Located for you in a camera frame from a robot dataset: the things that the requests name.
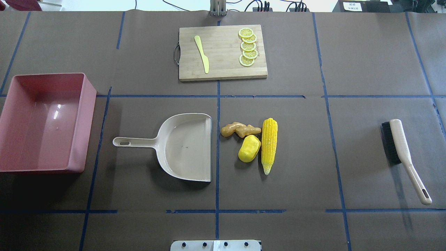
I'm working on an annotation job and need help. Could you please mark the bamboo cutting board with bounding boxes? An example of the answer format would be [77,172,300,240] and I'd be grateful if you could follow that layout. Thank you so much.
[179,24,269,82]

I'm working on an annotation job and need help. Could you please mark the aluminium frame post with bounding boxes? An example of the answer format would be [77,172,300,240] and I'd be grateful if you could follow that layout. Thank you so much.
[210,0,228,16]

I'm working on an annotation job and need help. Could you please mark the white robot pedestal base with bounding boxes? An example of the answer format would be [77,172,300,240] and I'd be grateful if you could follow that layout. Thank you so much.
[170,239,262,251]

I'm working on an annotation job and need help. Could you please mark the lemon slice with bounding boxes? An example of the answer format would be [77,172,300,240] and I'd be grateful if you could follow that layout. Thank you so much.
[239,55,255,67]
[240,42,256,52]
[238,27,254,39]
[242,50,259,59]
[241,34,257,44]

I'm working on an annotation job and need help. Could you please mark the beige hand brush black bristles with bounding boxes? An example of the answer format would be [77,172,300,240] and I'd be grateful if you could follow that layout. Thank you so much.
[380,119,433,205]

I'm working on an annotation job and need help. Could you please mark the yellow toy corn cob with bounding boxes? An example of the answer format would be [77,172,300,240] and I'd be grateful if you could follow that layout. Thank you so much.
[261,118,278,175]

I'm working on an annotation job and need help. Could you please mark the beige plastic dustpan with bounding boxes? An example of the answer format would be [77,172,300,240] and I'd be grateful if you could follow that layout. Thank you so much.
[113,113,212,182]

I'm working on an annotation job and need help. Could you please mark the yellow toy potato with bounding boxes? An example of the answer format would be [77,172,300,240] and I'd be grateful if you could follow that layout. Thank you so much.
[238,135,261,163]

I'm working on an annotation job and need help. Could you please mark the pink plastic bin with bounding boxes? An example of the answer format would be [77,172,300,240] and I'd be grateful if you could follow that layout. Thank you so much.
[0,73,97,174]

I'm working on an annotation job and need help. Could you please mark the yellow plastic knife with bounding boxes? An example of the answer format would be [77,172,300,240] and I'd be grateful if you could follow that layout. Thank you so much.
[194,35,210,74]

